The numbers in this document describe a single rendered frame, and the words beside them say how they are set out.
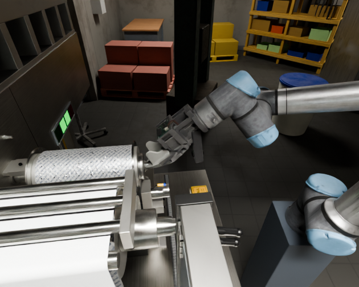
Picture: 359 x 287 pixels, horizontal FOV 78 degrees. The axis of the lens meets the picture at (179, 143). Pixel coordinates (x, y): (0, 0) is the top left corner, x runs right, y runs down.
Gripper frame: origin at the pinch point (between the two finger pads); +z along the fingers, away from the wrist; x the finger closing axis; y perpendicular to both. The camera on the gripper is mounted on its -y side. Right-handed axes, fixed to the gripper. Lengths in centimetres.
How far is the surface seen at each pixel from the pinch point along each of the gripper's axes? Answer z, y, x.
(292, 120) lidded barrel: -68, -187, -171
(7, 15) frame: 6, 51, -29
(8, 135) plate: 21.7, 31.6, -4.6
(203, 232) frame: -18.1, 11.0, 34.6
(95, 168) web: 6.9, 13.1, 6.2
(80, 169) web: 9.6, 15.5, 6.1
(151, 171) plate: 14.5, -15.1, -18.8
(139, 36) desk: 51, -31, -459
